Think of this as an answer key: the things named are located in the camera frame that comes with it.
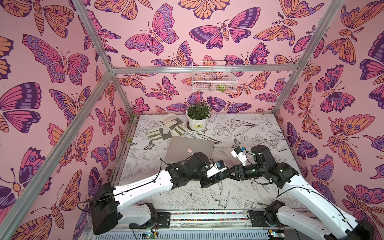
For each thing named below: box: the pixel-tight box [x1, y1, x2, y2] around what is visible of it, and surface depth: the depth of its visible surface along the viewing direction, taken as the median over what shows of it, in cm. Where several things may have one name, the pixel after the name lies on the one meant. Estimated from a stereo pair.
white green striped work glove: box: [146, 127, 172, 141], surface depth 111 cm
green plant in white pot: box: [185, 100, 212, 131], surface depth 101 cm
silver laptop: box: [164, 136, 214, 163], surface depth 106 cm
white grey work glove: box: [159, 112, 184, 140], surface depth 115 cm
